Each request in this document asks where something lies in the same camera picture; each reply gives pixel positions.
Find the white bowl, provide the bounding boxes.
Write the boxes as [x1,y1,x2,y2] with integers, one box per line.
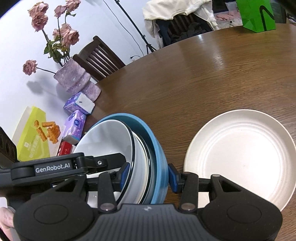
[121,132,155,204]
[74,120,139,205]

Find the blue bowl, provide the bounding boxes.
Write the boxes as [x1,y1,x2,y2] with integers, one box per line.
[92,113,169,204]

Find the cream plate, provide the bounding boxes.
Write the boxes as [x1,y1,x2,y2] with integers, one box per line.
[183,109,295,210]

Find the person left hand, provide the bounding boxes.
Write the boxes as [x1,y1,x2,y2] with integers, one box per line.
[0,207,14,240]

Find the red box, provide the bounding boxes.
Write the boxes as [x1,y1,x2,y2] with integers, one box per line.
[57,141,76,156]

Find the yellow green snack box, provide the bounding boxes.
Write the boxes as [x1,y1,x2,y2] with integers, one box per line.
[11,105,62,162]

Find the purple tissue pack lower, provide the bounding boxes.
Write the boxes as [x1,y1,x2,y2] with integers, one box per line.
[62,110,86,145]

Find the purple tissue pack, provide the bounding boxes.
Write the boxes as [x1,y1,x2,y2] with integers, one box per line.
[63,92,95,115]
[62,110,86,145]

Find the purple tissue pack upper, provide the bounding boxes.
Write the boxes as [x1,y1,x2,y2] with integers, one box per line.
[63,92,95,115]

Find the pink textured vase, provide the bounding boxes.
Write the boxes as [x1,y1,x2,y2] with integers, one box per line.
[54,58,101,102]

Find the dark wooden chair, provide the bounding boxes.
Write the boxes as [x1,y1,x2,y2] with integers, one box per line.
[72,36,125,82]

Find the studio light on stand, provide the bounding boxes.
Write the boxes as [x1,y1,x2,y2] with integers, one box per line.
[115,0,156,54]

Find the chair with clothes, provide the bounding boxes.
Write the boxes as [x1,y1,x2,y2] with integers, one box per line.
[156,14,213,47]

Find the cream sweater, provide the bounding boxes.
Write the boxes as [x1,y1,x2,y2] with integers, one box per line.
[142,0,219,49]

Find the white plush toy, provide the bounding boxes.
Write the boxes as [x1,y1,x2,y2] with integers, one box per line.
[215,11,243,29]

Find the green paper bag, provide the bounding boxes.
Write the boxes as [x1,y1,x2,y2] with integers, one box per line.
[236,0,276,33]

